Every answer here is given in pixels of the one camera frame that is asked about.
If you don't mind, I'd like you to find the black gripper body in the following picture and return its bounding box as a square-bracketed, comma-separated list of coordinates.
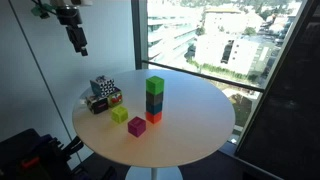
[55, 5, 88, 52]

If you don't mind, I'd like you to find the yellow-green block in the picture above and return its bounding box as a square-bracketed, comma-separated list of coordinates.
[110, 105, 129, 125]

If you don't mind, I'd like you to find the green block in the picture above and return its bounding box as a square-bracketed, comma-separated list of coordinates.
[145, 75, 165, 96]

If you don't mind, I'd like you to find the blue block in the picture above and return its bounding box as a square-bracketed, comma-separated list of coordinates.
[145, 101, 164, 116]

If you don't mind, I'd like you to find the magenta block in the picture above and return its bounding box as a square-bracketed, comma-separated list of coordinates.
[127, 115, 147, 138]

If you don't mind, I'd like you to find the orange block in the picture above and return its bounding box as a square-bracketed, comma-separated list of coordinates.
[145, 110, 164, 125]

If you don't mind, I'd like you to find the black soft cube with zebra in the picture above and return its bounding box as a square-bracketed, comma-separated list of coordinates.
[85, 94, 110, 116]

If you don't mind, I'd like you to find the colourful soft cube red flower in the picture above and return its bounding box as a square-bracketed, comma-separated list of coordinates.
[107, 86, 124, 109]

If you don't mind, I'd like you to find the grey window mullion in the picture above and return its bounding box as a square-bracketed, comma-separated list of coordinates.
[130, 0, 150, 71]

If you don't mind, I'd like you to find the black window railing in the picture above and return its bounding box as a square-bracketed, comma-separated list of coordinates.
[141, 59, 266, 94]

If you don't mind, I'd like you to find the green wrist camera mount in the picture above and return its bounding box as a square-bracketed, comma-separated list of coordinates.
[30, 2, 57, 20]

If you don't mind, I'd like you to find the black equipment with red handle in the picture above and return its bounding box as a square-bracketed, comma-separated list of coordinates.
[0, 127, 118, 180]

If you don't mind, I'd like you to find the white table pedestal base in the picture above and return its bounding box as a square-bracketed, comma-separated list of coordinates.
[124, 165, 184, 180]

